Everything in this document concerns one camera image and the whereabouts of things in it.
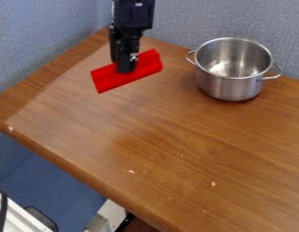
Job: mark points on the stainless steel metal pot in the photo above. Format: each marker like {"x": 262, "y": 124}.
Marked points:
{"x": 234, "y": 67}

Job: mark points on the white equipment under table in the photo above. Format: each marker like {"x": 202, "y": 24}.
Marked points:
{"x": 108, "y": 218}

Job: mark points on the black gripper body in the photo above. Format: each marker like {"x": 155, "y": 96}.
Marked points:
{"x": 134, "y": 14}

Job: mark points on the red cloth block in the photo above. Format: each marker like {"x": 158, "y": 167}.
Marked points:
{"x": 107, "y": 78}

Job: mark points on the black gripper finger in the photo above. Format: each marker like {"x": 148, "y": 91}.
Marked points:
{"x": 124, "y": 48}

